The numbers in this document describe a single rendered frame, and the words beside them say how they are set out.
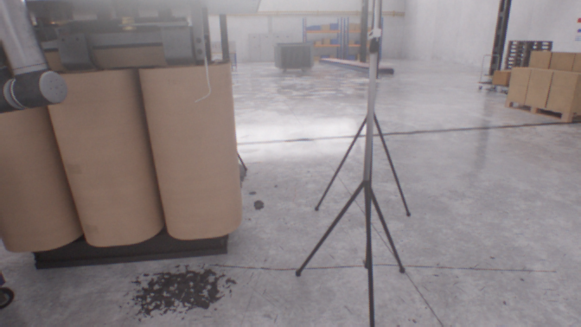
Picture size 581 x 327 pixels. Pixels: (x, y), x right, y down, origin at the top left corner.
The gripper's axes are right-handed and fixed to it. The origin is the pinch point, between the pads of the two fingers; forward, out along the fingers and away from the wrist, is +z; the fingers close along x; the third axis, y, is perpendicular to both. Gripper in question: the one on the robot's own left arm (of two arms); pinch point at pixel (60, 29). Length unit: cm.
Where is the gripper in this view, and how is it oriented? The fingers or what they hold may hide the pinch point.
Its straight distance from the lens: 155.4
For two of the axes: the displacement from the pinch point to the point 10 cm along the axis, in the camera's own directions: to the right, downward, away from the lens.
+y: -0.6, -8.6, -5.1
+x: -9.8, -0.5, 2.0
